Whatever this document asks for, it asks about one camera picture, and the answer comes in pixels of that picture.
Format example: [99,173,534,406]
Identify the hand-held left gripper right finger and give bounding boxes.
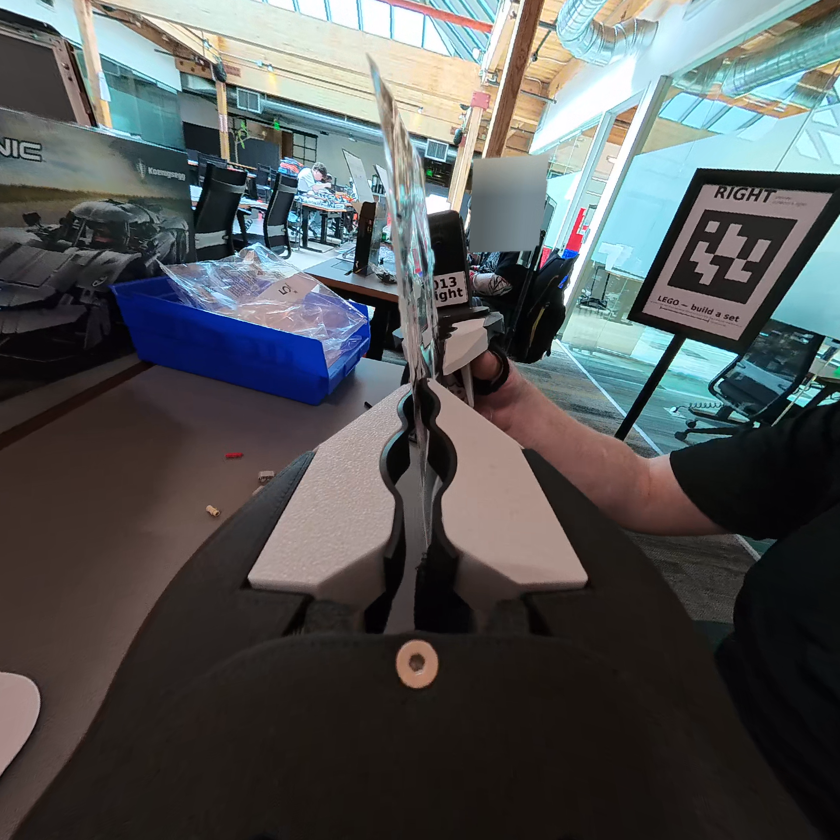
[425,379,589,611]

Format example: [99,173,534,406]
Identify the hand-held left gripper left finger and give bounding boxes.
[247,379,418,632]

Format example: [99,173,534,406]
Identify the lego sticker sheet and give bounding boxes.
[366,54,442,549]

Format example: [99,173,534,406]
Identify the person's right forearm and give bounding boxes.
[518,387,723,536]

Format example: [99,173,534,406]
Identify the lego set box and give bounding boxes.
[0,107,198,403]

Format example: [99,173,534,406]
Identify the black standing card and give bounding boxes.
[353,200,389,277]

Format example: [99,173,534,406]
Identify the black backpack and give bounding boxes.
[507,248,580,366]

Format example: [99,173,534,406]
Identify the black office chair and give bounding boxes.
[669,331,826,446]
[262,172,301,260]
[192,163,249,263]

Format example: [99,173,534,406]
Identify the crumpled clear plastic bags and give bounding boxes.
[157,244,370,368]

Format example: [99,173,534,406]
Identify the blue plastic bin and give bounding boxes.
[110,276,371,406]

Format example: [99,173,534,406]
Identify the framed marker sign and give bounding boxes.
[613,167,840,442]

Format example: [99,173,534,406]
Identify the silver ventilation duct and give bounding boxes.
[554,0,840,99]

